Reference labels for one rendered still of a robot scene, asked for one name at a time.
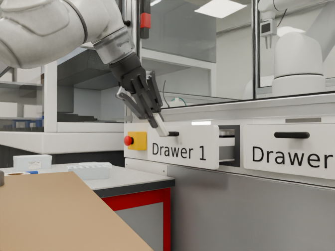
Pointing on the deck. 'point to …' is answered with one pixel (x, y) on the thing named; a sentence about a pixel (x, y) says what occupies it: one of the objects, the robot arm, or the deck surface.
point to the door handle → (121, 14)
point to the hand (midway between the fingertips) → (158, 125)
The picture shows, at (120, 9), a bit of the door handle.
